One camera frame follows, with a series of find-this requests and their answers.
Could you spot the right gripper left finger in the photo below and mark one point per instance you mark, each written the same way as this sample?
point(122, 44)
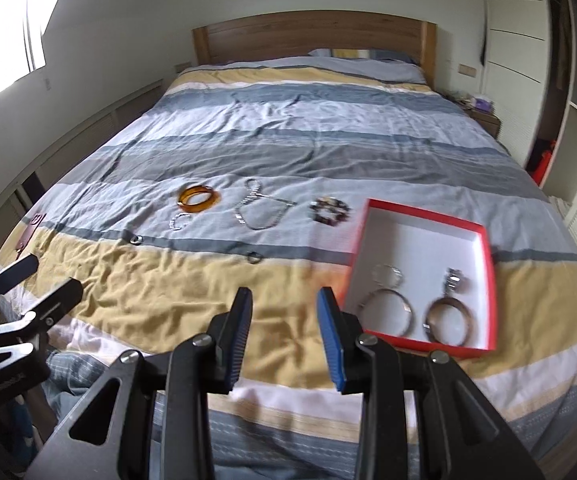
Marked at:
point(229, 332)

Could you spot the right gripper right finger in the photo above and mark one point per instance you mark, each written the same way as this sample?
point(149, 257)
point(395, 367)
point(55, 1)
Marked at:
point(340, 331)

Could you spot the twisted silver bangle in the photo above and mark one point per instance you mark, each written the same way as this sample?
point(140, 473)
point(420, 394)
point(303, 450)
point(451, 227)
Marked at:
point(179, 221)

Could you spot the amber bangle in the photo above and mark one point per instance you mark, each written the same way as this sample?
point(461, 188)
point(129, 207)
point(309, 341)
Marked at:
point(197, 198)

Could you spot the red jewelry box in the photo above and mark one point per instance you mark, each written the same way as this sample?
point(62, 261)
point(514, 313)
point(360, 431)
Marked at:
point(410, 250)

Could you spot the silver bangle in box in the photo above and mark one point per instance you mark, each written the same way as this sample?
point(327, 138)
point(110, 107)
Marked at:
point(386, 311)

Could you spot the red phone case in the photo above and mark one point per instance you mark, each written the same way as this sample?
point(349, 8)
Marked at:
point(28, 232)

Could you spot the dark bangle in box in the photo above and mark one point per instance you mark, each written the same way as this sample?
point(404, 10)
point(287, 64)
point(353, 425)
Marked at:
point(448, 321)

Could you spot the silver charm in box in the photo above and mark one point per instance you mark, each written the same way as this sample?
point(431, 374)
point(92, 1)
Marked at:
point(455, 282)

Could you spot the striped bed duvet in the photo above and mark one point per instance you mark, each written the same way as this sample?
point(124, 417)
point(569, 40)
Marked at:
point(295, 147)

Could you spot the red bag in wardrobe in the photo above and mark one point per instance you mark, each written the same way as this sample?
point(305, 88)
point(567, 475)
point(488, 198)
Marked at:
point(540, 159)

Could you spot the wooden nightstand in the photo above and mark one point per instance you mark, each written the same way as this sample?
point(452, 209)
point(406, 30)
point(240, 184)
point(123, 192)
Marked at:
point(479, 108)

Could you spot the striped pillow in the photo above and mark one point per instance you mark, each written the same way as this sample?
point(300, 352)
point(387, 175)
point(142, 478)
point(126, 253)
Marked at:
point(365, 54)

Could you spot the white wardrobe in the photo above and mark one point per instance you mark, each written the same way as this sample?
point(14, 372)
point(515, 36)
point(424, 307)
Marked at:
point(531, 77)

